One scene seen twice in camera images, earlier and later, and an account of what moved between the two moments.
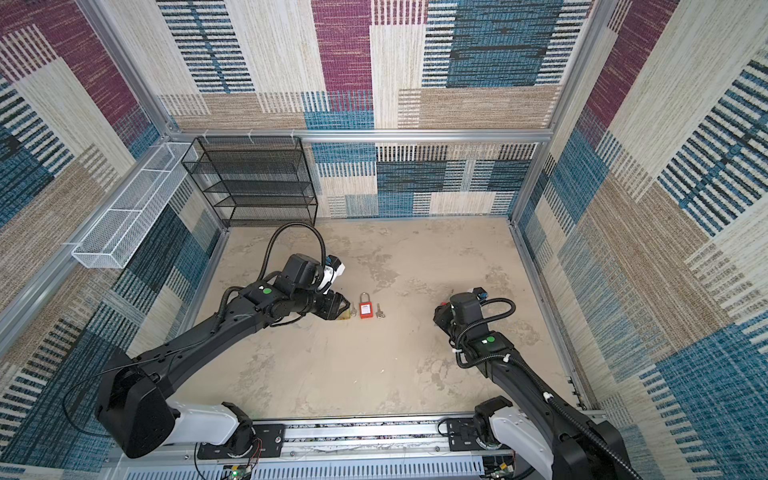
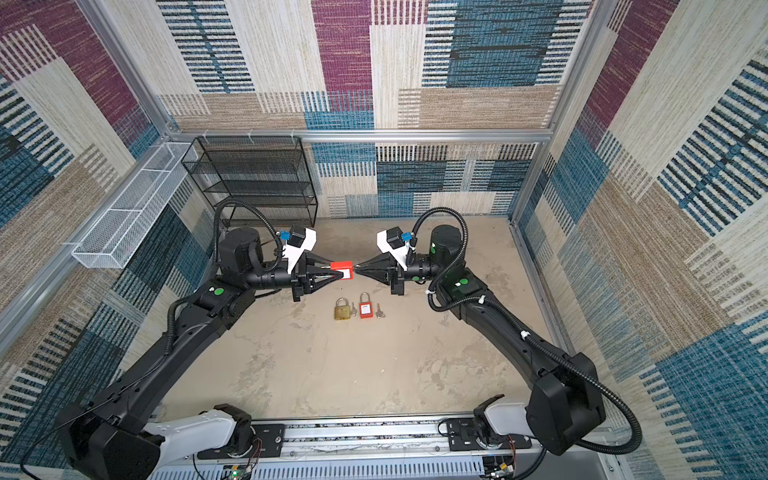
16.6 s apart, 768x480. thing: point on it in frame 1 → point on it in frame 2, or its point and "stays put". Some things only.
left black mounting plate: (268, 443) stays put
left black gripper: (333, 303) → (303, 279)
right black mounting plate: (462, 434) stays put
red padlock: (366, 307) stays put
